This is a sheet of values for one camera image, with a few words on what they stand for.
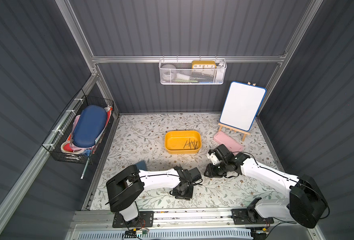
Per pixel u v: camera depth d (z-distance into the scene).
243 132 1.01
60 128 0.64
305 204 0.41
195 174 0.68
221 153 0.67
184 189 0.68
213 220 0.74
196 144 1.02
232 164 0.60
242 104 0.91
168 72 0.83
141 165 0.92
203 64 0.87
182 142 1.03
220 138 1.05
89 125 0.69
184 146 1.01
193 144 1.02
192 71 0.90
